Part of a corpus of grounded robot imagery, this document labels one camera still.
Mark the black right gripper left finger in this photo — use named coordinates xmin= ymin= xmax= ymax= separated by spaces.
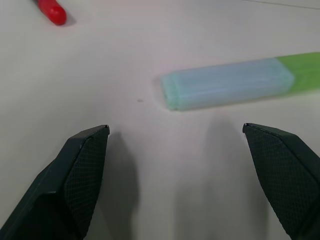
xmin=0 ymin=124 xmax=111 ymax=240

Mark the green highlighter with translucent cap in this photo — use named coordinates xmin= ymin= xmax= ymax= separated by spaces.
xmin=159 ymin=51 xmax=320 ymax=111

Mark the red marker pen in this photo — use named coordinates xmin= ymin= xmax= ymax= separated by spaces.
xmin=33 ymin=0 xmax=68 ymax=26

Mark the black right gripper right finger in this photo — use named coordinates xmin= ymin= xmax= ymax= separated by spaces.
xmin=242 ymin=122 xmax=320 ymax=240

